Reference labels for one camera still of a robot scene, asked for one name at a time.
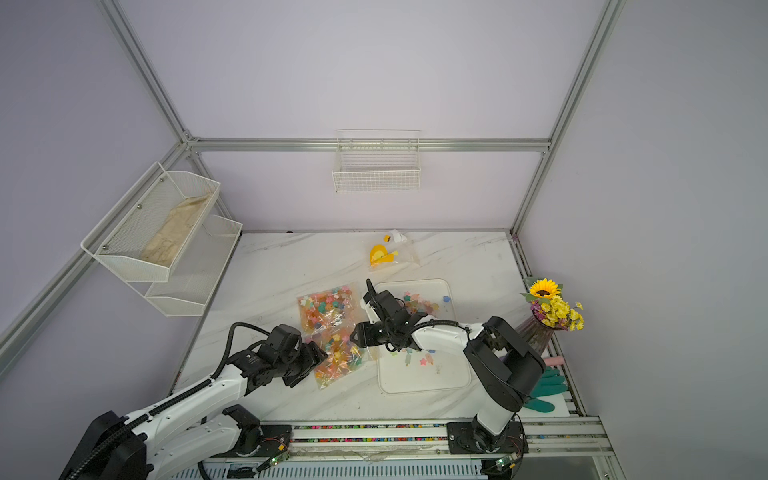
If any white two-tier mesh shelf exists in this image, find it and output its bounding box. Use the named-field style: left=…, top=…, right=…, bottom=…
left=81, top=163, right=242, bottom=317

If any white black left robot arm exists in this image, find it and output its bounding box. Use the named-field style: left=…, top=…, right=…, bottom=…
left=61, top=323, right=328, bottom=479

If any white wire wall basket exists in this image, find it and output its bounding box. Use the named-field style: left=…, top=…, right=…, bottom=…
left=332, top=129, right=422, bottom=194

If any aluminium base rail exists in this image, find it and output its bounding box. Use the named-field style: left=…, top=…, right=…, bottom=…
left=110, top=416, right=616, bottom=480

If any clear ziploc bag of candies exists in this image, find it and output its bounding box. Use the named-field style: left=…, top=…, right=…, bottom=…
left=369, top=229, right=418, bottom=271

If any green rubber glove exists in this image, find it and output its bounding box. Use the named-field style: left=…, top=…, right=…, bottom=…
left=524, top=367, right=568, bottom=413

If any beige cloth in shelf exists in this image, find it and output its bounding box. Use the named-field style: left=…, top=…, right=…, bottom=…
left=140, top=194, right=211, bottom=267

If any pile of candies on tray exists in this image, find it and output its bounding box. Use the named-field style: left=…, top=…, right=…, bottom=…
left=383, top=290, right=456, bottom=366

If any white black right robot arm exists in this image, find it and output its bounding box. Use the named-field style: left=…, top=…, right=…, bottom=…
left=350, top=280, right=546, bottom=457

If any sunflower and yellow flower bouquet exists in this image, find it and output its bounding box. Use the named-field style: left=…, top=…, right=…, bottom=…
left=522, top=277, right=585, bottom=331

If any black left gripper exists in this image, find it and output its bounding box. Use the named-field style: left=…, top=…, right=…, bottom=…
left=276, top=339, right=328, bottom=387

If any white plastic tray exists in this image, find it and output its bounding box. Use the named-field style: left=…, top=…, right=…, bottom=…
left=375, top=279, right=472, bottom=395

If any dark glass vase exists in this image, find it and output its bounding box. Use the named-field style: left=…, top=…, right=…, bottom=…
left=515, top=314, right=556, bottom=355

